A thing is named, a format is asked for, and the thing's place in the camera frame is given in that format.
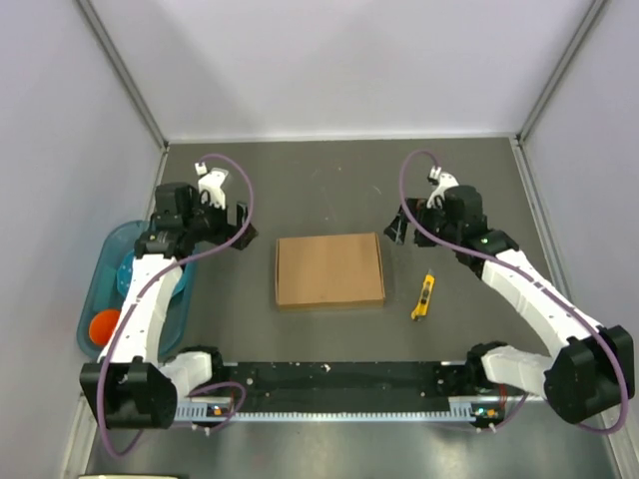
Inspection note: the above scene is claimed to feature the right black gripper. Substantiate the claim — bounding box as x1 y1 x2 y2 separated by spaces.
383 199 461 248

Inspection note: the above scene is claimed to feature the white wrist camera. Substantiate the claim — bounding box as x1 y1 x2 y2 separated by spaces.
195 162 229 210
426 166 458 209

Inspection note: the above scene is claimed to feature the orange cup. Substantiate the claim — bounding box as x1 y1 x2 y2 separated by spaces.
88 308 121 347

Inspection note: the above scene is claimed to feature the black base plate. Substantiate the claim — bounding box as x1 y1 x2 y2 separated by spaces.
169 359 520 414

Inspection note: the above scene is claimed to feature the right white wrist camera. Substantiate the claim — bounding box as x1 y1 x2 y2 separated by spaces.
426 166 458 209

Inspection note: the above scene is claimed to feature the grey cable duct rail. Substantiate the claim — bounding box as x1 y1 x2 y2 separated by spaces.
174 402 476 423

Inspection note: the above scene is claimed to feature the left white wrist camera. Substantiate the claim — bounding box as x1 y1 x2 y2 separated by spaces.
195 162 229 210

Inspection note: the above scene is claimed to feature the yellow utility knife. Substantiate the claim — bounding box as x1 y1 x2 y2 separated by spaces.
410 270 435 321

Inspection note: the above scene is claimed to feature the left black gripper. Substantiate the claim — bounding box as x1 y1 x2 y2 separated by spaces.
184 191 258 250

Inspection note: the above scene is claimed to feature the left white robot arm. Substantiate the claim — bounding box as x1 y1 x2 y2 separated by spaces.
80 183 256 430

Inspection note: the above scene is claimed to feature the brown cardboard express box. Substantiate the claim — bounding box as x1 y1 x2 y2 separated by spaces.
275 233 385 310

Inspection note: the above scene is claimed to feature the teal plastic bin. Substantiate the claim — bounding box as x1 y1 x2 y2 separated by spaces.
76 220 195 360

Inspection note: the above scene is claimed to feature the blue perforated plate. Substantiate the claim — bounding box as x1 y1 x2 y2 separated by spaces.
116 249 196 297

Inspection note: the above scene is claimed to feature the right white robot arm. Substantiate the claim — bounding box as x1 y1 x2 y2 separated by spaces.
384 186 635 424

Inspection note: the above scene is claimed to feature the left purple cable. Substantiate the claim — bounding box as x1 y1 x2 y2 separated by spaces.
97 152 256 459

